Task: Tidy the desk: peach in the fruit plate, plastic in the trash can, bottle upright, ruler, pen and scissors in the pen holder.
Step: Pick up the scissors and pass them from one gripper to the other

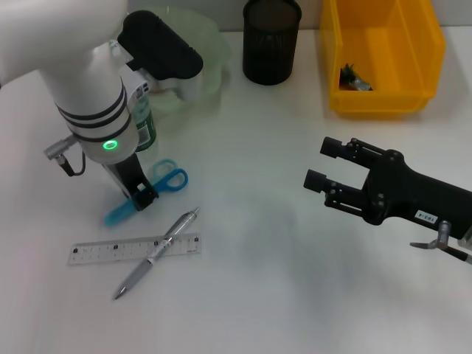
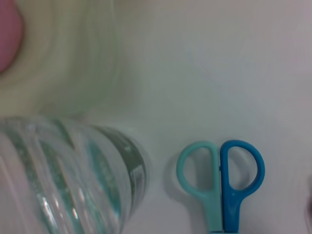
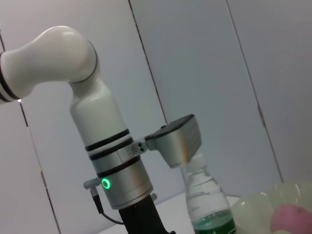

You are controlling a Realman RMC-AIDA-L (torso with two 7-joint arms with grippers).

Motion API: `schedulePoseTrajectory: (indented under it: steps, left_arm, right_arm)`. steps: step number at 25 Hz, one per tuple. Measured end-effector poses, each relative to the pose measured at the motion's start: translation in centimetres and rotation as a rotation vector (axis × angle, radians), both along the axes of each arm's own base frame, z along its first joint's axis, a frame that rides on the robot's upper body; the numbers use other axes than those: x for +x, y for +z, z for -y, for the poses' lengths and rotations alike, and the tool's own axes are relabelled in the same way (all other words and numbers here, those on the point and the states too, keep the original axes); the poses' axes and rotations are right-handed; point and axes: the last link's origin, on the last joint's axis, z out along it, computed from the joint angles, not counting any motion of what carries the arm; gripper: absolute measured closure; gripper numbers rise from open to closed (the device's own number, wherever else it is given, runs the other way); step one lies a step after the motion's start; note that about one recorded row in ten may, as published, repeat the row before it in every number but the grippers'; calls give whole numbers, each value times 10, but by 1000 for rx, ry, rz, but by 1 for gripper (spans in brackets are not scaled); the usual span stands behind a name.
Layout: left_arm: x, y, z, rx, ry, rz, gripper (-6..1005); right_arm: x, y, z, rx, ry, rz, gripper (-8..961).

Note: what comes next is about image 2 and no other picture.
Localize pink toy peach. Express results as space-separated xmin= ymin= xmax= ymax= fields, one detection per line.
xmin=0 ymin=0 xmax=25 ymax=74

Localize green translucent plastic fruit plate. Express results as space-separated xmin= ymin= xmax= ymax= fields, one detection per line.
xmin=0 ymin=0 xmax=137 ymax=120

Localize blue capped scissors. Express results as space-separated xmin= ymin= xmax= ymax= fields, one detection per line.
xmin=176 ymin=139 xmax=266 ymax=234

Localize clear water bottle green label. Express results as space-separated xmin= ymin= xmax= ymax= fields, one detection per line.
xmin=0 ymin=116 xmax=150 ymax=234

